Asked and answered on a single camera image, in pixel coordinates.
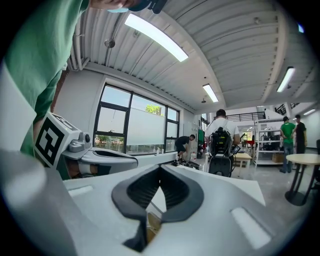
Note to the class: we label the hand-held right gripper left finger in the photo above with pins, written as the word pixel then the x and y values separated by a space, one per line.
pixel 100 212

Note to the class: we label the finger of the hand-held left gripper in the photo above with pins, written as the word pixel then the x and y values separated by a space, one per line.
pixel 112 160

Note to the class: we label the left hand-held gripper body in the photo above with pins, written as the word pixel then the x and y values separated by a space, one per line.
pixel 50 140

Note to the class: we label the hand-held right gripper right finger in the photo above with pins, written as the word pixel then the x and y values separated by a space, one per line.
pixel 212 212

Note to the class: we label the person's left forearm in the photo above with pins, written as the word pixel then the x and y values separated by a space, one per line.
pixel 56 92

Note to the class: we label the person's left hand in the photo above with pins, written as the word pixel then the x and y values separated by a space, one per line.
pixel 73 169

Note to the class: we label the black framed window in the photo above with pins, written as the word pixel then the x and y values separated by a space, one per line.
pixel 147 125

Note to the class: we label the rectangular wooden table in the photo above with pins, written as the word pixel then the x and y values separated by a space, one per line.
pixel 243 157

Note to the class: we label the black backpack equipment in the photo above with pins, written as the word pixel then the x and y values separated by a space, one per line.
pixel 220 141

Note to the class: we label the white shelf rack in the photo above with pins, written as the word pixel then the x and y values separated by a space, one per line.
pixel 262 160

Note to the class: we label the green board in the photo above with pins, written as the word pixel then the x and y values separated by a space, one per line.
pixel 201 136

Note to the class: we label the cardboard box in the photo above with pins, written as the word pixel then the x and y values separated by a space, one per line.
pixel 277 158

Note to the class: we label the person's green shirt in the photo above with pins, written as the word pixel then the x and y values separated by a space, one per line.
pixel 37 55

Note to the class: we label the white ceiling pipes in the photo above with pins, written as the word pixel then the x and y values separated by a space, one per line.
pixel 79 50

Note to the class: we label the black railing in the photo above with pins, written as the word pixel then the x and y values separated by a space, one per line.
pixel 246 116

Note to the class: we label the round beige table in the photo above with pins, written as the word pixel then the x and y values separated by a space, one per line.
pixel 303 160

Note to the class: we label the round ceiling fixture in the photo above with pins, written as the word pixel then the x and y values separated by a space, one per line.
pixel 109 43

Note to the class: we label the black chair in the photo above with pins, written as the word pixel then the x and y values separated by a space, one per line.
pixel 317 162

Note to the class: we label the long ceiling light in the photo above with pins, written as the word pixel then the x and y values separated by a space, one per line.
pixel 210 93
pixel 156 37
pixel 309 111
pixel 286 79

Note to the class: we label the light blue face mask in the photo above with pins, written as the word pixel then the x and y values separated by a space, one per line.
pixel 118 10

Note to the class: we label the black head camera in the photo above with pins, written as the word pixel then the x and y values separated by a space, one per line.
pixel 150 5

